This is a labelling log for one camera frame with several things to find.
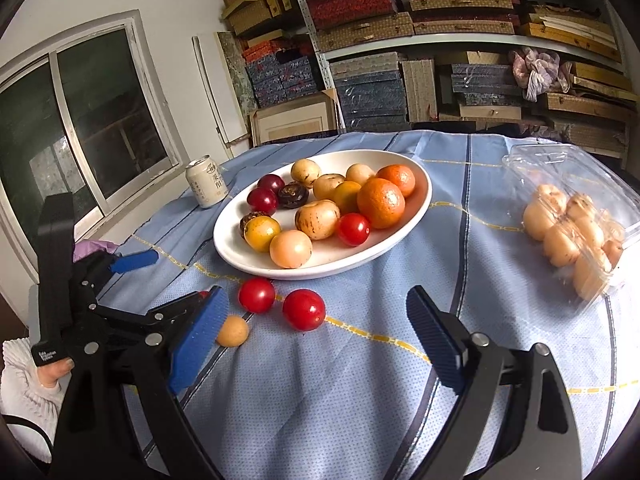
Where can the stack of blue patterned boxes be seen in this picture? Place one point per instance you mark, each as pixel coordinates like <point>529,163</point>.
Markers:
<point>370,95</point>

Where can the upright tan woven box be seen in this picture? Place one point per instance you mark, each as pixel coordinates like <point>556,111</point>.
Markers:
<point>420,90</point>

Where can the clear plastic clamshell box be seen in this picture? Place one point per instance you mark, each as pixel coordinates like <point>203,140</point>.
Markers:
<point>550,160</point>

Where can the white metal shelf rack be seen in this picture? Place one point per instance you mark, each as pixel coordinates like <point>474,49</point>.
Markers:
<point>311,35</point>

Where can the orange mandarin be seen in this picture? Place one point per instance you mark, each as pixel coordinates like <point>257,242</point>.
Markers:
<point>402,177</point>
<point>380,202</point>

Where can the white plate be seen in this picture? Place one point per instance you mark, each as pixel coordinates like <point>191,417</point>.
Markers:
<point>350,260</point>

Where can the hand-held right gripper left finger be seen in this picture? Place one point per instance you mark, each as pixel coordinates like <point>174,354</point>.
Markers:
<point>197,340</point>

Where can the yellow-orange tomato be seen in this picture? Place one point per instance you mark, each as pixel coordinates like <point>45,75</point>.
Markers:
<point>261,233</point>
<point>347,196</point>

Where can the crumpled pink cloth bundle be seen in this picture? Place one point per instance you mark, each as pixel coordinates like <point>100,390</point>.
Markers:
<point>535,72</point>

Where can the person's left forearm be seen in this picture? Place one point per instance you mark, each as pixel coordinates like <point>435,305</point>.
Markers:
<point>25,395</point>

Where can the stack of tan woven boxes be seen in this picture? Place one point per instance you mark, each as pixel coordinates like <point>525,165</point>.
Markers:
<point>365,35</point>

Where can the pink printed cloth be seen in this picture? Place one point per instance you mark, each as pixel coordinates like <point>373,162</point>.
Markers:
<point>92,249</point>

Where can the open cardboard box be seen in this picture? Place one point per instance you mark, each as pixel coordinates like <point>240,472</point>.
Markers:
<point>332,105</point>

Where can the dark brown passion fruit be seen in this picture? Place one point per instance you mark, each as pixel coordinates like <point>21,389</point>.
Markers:
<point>293,195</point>

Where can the tall pile of assorted boxes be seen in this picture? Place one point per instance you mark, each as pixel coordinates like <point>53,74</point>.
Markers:
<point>280,75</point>

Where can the green marbled panel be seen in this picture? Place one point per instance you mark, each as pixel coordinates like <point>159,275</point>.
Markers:
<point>235,70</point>

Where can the blue checked tablecloth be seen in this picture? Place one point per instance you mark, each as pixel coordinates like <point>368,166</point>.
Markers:
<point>350,385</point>

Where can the person's left hand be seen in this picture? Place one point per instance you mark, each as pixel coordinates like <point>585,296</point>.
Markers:
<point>52,375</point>

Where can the dark red plum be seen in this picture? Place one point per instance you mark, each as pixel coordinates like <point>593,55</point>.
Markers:
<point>270,182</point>
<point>262,200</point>

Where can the aluminium sliding window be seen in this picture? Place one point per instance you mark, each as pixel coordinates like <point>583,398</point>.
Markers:
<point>110,110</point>

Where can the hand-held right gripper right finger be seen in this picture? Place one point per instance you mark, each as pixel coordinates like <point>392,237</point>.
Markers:
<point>435,340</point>

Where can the white drink can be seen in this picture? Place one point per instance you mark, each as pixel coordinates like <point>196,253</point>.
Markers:
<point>206,185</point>

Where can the stack of yellow wooden boxes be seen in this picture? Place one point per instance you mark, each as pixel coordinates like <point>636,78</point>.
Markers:
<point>575,30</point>

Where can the red cherry tomato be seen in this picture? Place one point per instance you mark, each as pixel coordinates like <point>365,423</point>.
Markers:
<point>256,295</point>
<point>204,294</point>
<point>353,229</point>
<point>303,310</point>

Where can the white wooden strip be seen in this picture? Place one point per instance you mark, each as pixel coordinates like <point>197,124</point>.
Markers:
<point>205,75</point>

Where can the spotted tan loquat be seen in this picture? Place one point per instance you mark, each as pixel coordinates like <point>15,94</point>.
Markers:
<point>305,171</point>

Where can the large spotted tan apple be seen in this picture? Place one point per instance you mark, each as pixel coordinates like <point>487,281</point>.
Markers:
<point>316,218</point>

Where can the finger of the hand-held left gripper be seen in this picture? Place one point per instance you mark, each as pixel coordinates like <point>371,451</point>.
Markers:
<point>130,320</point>
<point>132,261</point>

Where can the small tan loquat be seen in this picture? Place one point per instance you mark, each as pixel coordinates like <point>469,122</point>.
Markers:
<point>232,331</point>

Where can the pile of pale loquats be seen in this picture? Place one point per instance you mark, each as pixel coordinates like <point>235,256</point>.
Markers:
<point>560,245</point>

